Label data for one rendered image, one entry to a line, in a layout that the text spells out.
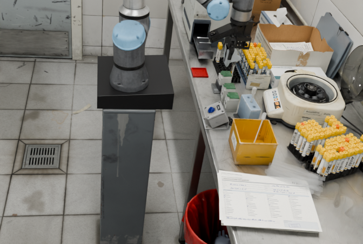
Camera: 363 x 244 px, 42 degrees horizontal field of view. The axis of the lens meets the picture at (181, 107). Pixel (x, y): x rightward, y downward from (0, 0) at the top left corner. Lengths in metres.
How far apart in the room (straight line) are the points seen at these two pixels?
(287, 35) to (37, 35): 2.01
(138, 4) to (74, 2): 1.79
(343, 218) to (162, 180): 1.40
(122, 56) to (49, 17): 1.94
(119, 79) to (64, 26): 1.90
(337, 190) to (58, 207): 1.50
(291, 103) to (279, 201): 0.43
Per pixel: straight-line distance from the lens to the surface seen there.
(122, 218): 2.24
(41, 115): 3.22
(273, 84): 2.03
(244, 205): 1.50
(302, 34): 2.36
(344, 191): 1.69
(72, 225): 2.55
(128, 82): 1.77
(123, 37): 1.70
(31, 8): 3.61
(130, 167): 2.00
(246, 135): 1.74
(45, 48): 3.75
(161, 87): 1.82
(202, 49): 2.18
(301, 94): 1.89
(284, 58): 2.10
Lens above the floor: 1.97
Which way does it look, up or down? 36 degrees down
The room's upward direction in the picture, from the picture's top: 8 degrees clockwise
